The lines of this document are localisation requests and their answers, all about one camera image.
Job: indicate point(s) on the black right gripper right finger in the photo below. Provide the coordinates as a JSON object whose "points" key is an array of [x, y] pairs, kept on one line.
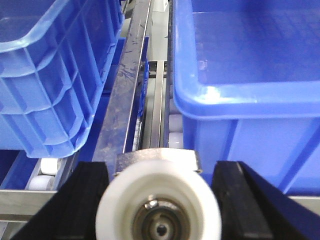
{"points": [[251, 208]]}

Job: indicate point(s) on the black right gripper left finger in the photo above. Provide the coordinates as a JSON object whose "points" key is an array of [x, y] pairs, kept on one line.
{"points": [[71, 213]]}

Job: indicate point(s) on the brass valve with white cap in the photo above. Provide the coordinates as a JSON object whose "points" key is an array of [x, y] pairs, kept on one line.
{"points": [[158, 194]]}

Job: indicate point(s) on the blue crate on right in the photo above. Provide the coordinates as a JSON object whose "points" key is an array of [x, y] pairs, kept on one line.
{"points": [[246, 79]]}

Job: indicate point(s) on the blue crate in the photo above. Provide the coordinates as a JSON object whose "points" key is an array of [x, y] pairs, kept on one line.
{"points": [[246, 79], [55, 56]]}

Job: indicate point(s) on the blue crate on left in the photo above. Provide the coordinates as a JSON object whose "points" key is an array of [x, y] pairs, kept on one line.
{"points": [[55, 56]]}

